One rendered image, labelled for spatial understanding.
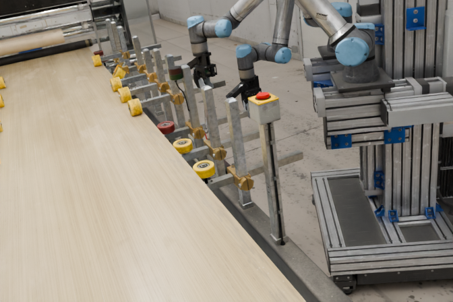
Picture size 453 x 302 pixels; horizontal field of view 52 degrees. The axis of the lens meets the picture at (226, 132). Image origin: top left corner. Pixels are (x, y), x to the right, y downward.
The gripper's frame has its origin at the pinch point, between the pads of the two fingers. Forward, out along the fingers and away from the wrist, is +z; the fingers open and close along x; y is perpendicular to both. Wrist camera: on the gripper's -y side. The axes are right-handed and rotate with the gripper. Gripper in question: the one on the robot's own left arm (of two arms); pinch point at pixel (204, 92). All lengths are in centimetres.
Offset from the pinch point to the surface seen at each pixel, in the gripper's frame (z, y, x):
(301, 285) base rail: 33, 90, -45
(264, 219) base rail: 31, 59, -29
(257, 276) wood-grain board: 11, 95, -67
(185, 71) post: -13.9, 2.0, -9.8
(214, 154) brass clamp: 16.1, 26.5, -20.8
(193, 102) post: 1.3, 2.2, -9.1
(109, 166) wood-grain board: 11, 6, -58
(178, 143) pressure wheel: 10.3, 14.9, -29.4
